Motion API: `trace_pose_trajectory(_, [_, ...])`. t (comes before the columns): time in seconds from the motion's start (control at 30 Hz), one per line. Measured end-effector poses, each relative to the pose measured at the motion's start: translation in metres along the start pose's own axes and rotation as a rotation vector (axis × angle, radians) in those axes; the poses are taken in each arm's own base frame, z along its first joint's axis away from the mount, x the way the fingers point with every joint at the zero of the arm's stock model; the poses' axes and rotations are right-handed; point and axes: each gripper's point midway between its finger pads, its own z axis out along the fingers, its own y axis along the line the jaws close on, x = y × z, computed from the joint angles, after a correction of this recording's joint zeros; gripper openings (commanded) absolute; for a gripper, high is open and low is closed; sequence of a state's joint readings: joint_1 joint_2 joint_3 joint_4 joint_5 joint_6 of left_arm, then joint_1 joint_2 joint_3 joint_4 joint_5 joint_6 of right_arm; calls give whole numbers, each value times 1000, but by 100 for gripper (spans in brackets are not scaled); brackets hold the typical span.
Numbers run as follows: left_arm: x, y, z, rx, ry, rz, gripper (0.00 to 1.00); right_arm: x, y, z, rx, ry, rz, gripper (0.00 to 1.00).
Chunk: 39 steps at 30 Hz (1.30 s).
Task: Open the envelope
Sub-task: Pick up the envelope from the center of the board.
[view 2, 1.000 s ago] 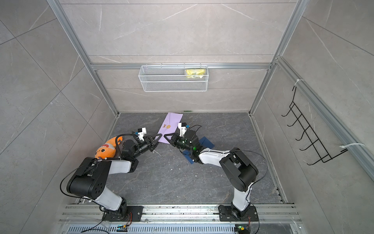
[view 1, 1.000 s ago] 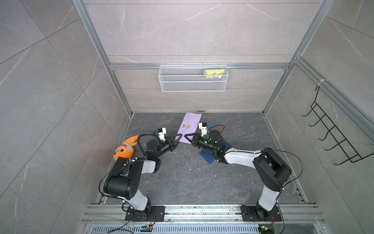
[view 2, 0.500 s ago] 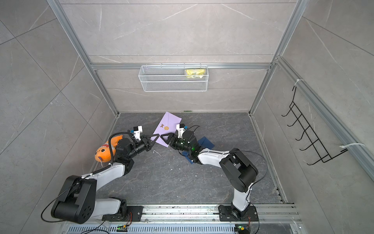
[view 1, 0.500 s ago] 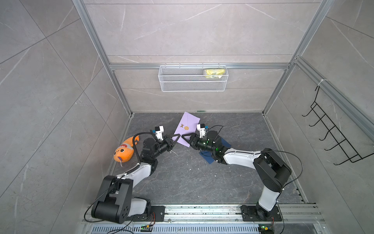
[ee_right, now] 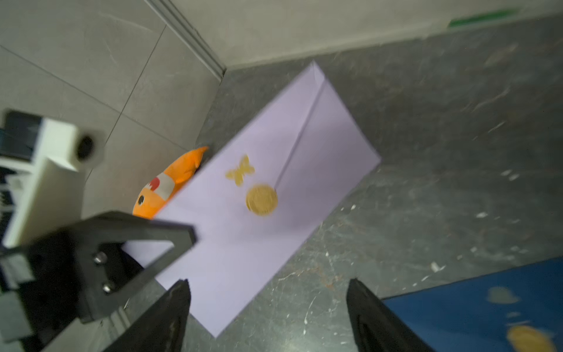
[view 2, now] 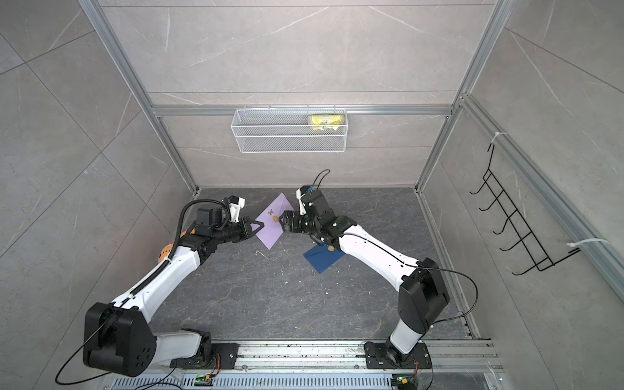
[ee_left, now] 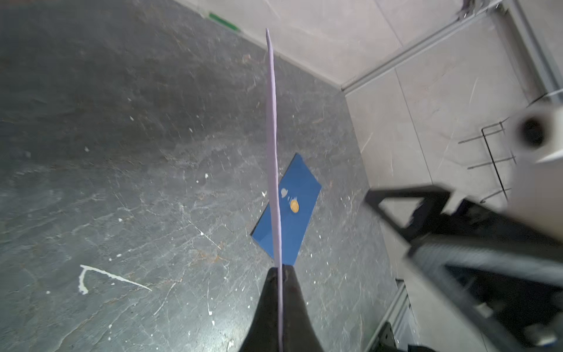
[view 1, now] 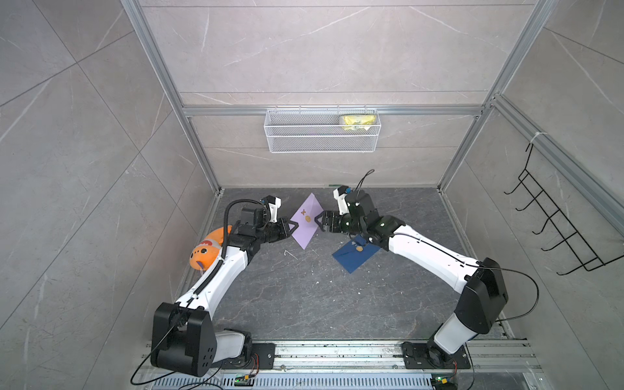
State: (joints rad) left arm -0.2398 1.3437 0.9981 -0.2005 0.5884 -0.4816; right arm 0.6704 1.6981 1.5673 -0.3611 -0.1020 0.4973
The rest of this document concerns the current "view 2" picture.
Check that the aluminium mounting rail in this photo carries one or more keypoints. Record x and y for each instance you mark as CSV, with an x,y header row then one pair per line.
x,y
456,364

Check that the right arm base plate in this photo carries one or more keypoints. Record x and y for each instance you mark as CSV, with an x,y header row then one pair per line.
x,y
381,356

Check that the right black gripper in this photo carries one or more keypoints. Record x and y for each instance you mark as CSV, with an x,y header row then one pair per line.
x,y
296,221

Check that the black wire hook rack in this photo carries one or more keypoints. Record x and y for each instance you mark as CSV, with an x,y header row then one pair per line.
x,y
515,221

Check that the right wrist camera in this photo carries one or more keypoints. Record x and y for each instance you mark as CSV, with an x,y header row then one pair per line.
x,y
306,196

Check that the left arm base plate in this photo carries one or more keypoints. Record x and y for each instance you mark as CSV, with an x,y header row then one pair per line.
x,y
219,356

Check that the purple envelope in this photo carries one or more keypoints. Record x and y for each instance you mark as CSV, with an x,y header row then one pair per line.
x,y
271,231

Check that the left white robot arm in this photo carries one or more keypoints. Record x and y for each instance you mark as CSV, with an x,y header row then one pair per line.
x,y
118,337

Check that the yellow item in basket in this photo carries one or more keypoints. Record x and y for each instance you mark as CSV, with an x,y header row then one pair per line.
x,y
326,122

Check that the dark blue envelope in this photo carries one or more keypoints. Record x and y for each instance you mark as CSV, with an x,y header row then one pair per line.
x,y
322,257

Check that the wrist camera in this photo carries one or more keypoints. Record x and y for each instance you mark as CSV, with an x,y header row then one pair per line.
x,y
235,205
306,196

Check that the orange fish plush toy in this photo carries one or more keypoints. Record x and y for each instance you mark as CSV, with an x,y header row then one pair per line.
x,y
168,248

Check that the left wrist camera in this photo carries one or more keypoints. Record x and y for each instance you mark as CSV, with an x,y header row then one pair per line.
x,y
235,205

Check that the white wire mesh basket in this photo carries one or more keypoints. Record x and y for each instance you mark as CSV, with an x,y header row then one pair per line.
x,y
285,130

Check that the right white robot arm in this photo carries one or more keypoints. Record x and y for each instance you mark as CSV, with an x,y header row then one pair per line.
x,y
422,292

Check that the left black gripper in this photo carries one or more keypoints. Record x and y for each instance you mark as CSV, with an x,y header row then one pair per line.
x,y
245,229

